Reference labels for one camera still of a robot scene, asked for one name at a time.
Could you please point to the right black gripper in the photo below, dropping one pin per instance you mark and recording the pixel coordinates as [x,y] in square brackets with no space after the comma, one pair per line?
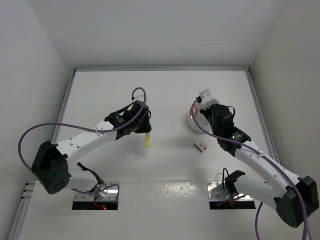
[205,112]

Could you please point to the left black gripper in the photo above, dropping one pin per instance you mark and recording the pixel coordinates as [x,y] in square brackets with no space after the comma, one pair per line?
[147,128]

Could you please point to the yellow highlighter pen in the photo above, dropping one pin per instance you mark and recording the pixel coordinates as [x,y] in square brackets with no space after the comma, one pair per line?
[147,140]

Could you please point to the pink white stapler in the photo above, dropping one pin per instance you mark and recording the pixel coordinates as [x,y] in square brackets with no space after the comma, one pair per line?
[201,146]

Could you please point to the pink highlighter pen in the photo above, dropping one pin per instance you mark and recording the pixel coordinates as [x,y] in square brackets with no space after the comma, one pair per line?
[194,112]

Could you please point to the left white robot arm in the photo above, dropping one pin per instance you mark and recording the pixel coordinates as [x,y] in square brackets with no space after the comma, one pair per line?
[57,166]

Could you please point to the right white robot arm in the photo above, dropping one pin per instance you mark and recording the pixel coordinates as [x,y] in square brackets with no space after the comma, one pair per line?
[290,195]

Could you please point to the white round divided container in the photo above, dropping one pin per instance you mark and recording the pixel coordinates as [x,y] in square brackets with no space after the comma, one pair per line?
[202,122]

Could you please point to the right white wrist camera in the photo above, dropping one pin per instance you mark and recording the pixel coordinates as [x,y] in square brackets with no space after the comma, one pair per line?
[207,100]

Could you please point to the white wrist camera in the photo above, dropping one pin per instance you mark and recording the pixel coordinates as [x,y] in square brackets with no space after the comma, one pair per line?
[207,100]
[141,99]

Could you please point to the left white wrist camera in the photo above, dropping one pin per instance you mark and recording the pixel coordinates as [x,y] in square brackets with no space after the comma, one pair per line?
[141,99]

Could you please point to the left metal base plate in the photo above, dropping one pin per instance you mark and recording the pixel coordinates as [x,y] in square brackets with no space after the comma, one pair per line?
[109,194]

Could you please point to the metal base plate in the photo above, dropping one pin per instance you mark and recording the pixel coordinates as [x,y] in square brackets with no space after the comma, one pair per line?
[109,194]
[216,193]

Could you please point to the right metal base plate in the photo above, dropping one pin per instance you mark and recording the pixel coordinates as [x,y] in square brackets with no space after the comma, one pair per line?
[216,193]

